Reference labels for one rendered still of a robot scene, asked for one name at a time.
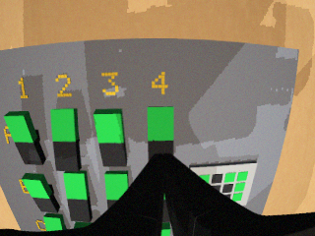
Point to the grey switch panel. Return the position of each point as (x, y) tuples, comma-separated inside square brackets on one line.
[(111, 101)]

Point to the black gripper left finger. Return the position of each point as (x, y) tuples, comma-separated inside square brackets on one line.
[(138, 212)]

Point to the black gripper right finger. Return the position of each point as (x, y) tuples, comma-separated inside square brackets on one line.
[(196, 208)]

